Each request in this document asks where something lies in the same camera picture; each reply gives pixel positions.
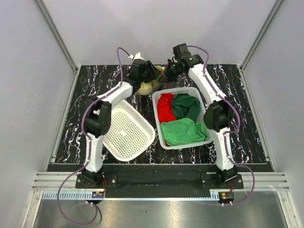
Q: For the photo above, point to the light green towel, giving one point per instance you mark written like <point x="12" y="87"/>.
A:
<point x="184" y="131"/>

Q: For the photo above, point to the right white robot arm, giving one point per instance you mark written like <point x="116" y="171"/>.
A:
<point x="220" y="117"/>

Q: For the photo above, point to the dark green cloth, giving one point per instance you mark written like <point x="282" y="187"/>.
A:
<point x="185" y="106"/>

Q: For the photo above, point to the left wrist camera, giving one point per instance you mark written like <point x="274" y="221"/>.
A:
<point x="137" y="58"/>

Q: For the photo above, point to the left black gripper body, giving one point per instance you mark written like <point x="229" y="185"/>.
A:
<point x="149" y="74"/>

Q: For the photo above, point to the empty white perforated basket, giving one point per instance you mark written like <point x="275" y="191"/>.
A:
<point x="130" y="134"/>

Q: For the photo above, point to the green fake cabbage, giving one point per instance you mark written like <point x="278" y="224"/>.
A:
<point x="145" y="88"/>

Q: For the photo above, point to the red cloth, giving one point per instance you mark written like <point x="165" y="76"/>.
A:
<point x="164" y="108"/>

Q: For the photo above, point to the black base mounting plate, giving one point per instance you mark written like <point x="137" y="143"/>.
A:
<point x="206" y="181"/>

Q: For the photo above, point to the clear zip top bag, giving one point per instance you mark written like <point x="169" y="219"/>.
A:
<point x="156" y="82"/>

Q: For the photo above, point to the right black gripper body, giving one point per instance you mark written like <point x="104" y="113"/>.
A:
<point x="171" y="71"/>

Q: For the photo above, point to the white slotted cable duct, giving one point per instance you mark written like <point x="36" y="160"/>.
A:
<point x="73" y="195"/>

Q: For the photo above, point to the white basket with cloths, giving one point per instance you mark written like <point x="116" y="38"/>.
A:
<point x="184" y="90"/>

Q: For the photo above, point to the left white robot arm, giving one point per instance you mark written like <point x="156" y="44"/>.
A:
<point x="96" y="119"/>

